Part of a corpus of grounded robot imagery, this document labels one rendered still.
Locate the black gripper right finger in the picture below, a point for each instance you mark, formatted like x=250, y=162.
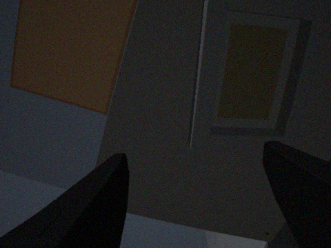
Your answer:
x=301, y=184

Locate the grey rectangular picture frame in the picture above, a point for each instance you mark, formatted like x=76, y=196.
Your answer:
x=256, y=66

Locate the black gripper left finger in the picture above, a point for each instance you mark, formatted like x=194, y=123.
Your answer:
x=90, y=214

